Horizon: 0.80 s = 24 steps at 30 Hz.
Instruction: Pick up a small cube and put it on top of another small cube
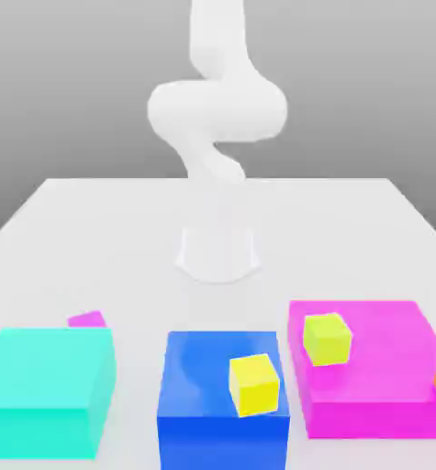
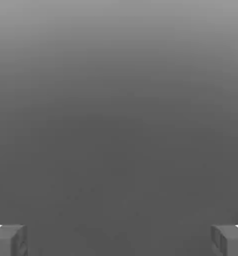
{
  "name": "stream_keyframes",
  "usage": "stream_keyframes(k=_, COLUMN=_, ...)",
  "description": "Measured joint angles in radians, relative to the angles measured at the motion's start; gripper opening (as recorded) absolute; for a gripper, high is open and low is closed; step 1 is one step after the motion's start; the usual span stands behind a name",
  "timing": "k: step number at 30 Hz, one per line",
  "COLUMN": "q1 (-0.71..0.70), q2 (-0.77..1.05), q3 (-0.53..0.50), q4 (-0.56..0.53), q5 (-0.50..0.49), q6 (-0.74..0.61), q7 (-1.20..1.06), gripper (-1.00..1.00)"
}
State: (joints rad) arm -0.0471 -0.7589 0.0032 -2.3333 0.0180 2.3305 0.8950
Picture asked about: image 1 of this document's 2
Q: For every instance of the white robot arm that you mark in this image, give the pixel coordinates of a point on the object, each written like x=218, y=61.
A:
x=217, y=110

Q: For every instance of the small lime yellow cube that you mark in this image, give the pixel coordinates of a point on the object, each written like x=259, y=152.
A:
x=327, y=339

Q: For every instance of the large magenta box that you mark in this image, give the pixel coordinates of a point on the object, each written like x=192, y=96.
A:
x=386, y=385

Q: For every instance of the small magenta cube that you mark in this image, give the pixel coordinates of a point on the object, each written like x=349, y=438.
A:
x=87, y=320

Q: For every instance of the large cyan box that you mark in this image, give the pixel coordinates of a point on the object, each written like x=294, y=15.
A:
x=37, y=385

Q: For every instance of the large blue box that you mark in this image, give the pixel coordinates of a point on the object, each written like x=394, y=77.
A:
x=203, y=433

